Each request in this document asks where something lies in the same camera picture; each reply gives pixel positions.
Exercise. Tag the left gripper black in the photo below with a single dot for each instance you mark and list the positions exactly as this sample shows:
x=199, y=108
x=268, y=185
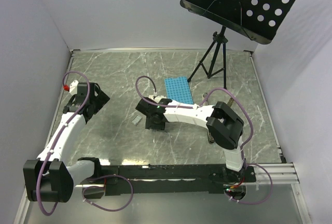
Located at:
x=101, y=99

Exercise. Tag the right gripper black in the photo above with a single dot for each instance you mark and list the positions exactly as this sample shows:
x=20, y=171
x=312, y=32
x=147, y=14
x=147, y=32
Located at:
x=149, y=124

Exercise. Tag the grey staple strips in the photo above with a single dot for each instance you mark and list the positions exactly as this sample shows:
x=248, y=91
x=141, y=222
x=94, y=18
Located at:
x=136, y=120

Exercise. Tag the black beige stapler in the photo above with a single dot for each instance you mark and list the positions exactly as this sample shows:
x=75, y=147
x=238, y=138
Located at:
x=206, y=103

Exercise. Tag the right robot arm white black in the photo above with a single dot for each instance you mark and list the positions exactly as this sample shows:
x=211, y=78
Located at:
x=223, y=124

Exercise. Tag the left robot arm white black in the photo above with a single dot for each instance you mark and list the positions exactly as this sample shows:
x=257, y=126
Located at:
x=48, y=175

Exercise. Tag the blue studded building plate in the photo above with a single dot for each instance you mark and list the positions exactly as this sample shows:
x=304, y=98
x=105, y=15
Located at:
x=178, y=89

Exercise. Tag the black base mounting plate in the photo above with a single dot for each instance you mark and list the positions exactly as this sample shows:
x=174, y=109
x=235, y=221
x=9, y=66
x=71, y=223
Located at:
x=211, y=178

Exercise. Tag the black perforated music stand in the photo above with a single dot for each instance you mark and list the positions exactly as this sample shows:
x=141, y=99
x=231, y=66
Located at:
x=258, y=20

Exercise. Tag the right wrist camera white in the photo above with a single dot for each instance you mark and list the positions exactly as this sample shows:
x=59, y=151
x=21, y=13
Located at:
x=156, y=98

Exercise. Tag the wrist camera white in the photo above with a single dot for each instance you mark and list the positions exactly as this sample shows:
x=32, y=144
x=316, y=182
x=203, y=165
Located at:
x=156, y=98
x=72, y=88

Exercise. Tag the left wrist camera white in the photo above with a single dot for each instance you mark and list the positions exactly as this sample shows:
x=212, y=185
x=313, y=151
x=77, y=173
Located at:
x=72, y=88

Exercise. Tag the aluminium frame rail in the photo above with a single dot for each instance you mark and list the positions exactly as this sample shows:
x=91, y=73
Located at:
x=275, y=197

